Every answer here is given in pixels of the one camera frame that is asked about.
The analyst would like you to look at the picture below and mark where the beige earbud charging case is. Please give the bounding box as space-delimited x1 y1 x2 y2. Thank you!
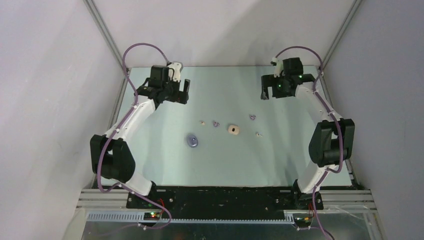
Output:
227 124 240 136

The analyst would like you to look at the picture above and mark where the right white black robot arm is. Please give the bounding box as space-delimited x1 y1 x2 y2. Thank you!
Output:
260 57 355 209

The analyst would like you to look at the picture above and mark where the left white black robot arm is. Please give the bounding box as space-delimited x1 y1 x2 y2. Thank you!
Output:
89 62 190 208

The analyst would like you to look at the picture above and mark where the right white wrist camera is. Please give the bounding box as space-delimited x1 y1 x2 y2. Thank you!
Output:
270 57 284 78

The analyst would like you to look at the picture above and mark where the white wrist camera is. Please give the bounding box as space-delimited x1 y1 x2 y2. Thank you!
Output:
167 61 184 83
270 57 284 78

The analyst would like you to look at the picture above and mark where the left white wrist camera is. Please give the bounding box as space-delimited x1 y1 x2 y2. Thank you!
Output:
167 61 184 83

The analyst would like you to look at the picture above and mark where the left aluminium corner post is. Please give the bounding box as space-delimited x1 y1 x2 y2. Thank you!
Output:
82 0 129 74

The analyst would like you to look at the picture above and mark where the aluminium corner post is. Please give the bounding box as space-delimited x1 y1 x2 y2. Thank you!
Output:
82 0 129 74
318 0 364 72

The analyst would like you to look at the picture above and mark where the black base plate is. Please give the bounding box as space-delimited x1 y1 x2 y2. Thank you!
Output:
126 186 324 220

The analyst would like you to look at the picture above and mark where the right aluminium corner post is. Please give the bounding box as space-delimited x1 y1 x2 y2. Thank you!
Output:
318 0 364 72

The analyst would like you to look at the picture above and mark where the aluminium frame rail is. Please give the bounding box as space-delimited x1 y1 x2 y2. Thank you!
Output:
76 189 378 213

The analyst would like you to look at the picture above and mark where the grey cable duct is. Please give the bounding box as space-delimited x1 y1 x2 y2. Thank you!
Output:
86 210 295 225

